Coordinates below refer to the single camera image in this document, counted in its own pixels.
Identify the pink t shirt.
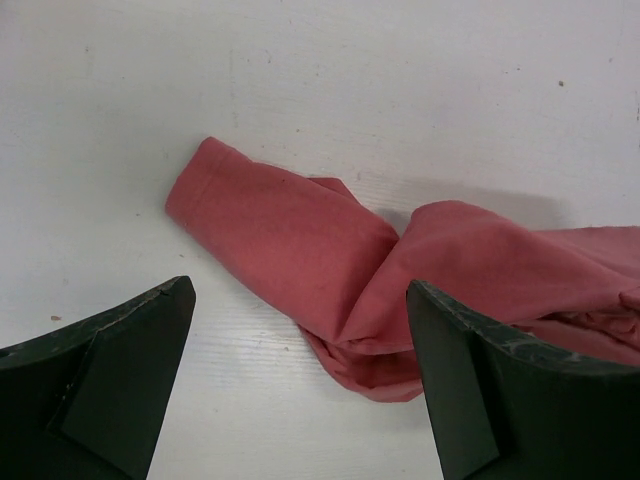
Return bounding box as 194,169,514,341
165,137,639,403

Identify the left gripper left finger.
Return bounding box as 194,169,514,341
1,276,196,479

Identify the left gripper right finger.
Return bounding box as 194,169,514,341
406,281,639,479

